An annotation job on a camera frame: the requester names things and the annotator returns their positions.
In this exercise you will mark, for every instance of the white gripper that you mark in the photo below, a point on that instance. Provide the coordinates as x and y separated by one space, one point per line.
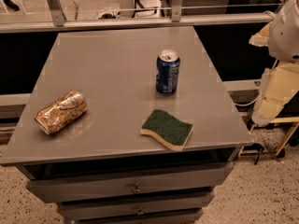
286 32

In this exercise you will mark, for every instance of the metal guard rail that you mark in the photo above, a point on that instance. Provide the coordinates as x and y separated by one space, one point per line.
75 15

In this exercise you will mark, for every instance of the grey drawer cabinet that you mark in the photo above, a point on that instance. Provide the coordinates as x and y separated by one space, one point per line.
90 166

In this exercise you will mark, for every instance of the crushed orange soda can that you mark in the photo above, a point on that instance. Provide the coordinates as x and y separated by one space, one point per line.
52 118

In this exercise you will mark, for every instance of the green and yellow sponge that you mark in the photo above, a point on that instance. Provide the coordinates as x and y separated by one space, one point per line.
167 130

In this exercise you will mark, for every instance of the top drawer knob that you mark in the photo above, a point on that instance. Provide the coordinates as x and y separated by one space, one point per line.
136 189

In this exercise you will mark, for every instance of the yellow robot base frame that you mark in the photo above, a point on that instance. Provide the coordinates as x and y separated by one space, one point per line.
270 140

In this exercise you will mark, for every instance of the blue soda can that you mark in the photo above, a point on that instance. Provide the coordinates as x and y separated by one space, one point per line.
168 63

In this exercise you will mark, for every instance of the drawer knob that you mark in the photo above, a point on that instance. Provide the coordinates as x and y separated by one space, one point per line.
140 211
136 189

